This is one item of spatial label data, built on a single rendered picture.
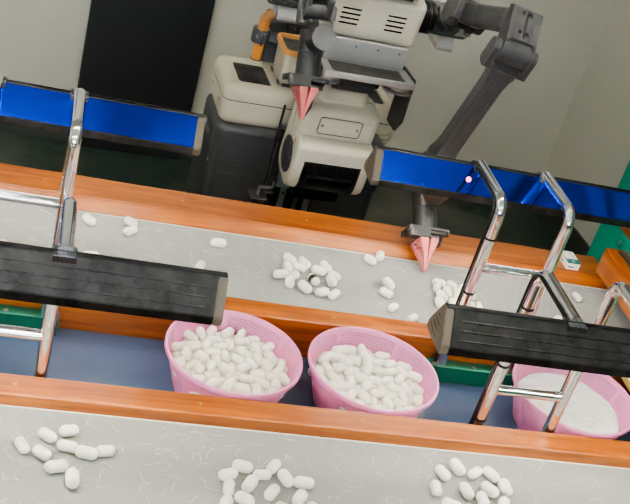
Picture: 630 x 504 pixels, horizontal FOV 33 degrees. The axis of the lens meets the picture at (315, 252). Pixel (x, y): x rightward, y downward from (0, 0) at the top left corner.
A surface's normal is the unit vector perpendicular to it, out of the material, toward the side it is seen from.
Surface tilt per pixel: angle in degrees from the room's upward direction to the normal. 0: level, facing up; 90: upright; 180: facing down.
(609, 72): 90
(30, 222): 0
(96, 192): 0
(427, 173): 58
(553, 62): 90
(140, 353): 0
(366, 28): 98
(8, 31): 90
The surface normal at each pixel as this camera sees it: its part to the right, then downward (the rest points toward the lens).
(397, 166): 0.26, 0.00
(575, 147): -0.94, -0.11
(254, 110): 0.21, 0.54
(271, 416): 0.26, -0.84
